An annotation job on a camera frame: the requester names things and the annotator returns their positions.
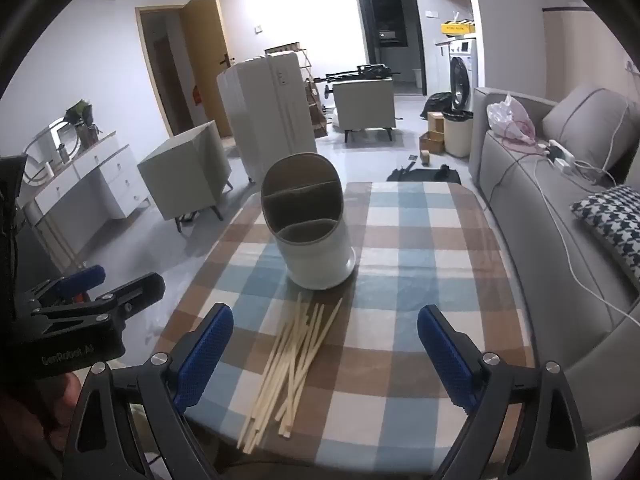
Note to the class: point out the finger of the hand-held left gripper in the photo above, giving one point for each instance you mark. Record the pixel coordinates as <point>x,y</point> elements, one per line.
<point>80,277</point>
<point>135,292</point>

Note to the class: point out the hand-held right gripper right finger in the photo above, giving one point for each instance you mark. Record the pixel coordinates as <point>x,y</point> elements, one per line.
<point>450,360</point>

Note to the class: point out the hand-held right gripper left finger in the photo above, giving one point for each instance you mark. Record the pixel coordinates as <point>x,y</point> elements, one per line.
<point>205,355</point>

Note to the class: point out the pile of wooden chopsticks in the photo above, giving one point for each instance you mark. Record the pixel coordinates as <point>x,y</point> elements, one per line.
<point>287,360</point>

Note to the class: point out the white cylindrical utensil holder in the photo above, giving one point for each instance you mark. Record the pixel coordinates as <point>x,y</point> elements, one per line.
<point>320,255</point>

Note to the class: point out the person's left hand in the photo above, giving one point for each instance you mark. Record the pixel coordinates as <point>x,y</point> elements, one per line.
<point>65,397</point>

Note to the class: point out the white desk with drawers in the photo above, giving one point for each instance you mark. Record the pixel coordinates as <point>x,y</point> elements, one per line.
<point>100,170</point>

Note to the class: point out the checkered tablecloth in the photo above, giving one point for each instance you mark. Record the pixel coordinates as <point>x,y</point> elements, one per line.
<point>400,260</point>

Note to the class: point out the grey nightstand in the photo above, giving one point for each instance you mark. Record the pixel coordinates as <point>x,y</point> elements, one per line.
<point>362,102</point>
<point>185,175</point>

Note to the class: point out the round metal mirror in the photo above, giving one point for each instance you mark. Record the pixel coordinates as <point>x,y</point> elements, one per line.
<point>50,152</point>

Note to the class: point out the grey fabric sofa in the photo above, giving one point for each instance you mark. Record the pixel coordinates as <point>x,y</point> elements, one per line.
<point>530,240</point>

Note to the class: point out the potted green plant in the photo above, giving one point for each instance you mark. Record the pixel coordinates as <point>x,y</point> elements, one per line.
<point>82,115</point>

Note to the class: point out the black backpack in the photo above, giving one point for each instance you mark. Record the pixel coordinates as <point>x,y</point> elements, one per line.
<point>425,175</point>

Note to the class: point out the small cardboard box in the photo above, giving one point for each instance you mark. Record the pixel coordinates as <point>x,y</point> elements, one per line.
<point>425,157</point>

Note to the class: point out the red door tag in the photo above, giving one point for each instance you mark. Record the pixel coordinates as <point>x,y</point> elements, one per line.
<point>196,96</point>

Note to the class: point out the houndstooth pillow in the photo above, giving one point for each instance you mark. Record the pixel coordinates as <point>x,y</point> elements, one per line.
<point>615,220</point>

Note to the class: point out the beige trash bin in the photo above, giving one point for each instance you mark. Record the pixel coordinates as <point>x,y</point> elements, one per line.
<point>457,135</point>

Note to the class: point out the white hard suitcase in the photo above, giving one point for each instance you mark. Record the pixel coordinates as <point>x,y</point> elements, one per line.
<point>270,110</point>

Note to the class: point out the white power strip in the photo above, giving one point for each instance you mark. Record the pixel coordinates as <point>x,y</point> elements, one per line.
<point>562,156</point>

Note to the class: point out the wooden door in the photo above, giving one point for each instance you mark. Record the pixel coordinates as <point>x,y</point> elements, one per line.
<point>205,60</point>

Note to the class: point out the white plastic bag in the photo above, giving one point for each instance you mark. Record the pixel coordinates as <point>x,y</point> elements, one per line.
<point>505,115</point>

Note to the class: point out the black trash bag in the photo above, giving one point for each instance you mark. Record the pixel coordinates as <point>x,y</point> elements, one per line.
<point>435,102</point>

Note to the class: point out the wooden rack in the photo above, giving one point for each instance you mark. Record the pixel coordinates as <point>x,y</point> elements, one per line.
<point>312,105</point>

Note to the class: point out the grey sofa cushion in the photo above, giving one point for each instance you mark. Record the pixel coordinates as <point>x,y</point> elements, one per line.
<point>585,120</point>

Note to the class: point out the white washing machine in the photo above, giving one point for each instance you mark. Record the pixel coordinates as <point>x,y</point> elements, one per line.
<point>460,75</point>

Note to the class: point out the black tripod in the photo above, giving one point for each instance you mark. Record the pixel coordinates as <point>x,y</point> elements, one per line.
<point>370,71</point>

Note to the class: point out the yellow crate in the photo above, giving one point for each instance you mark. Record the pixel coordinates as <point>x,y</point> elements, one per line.
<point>457,27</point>

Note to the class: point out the black framed glass door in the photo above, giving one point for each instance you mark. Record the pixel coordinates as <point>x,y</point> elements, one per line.
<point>395,10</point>

